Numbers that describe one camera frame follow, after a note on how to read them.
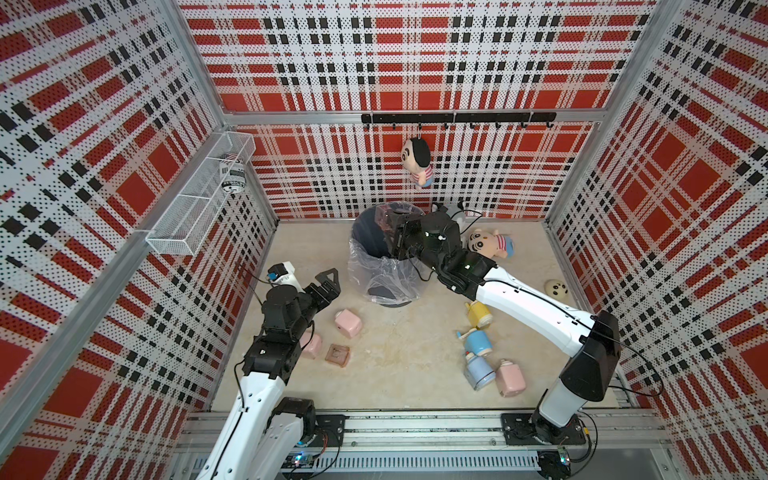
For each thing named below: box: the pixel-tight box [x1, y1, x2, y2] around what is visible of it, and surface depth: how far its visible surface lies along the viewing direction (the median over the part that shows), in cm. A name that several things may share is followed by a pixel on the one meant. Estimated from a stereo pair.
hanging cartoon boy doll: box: [402, 137, 434, 187], surface depth 95 cm
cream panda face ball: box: [544, 279, 570, 301], surface depth 98 cm
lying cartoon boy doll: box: [467, 229, 515, 259], surface depth 107 cm
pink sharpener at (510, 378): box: [496, 358, 527, 398], surface depth 78 cm
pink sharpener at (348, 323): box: [335, 308, 362, 339], surface depth 88 cm
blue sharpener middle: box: [456, 328, 493, 356], surface depth 85 cm
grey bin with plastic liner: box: [348, 204, 429, 307], surface depth 79 cm
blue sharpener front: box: [463, 352, 496, 391], surface depth 79 cm
